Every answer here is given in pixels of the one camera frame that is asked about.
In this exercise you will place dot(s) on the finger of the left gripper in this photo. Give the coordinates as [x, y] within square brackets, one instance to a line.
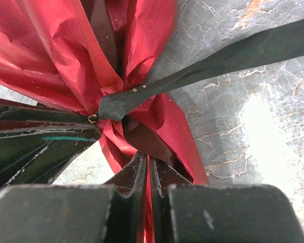
[14, 114]
[38, 156]

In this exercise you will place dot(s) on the red wrapping paper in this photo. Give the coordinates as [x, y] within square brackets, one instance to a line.
[49, 52]

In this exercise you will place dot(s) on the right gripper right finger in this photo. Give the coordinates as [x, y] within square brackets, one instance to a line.
[184, 212]

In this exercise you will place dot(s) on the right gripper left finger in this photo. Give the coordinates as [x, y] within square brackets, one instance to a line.
[111, 212]

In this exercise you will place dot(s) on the black ribbon with gold text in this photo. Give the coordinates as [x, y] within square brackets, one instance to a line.
[263, 48]

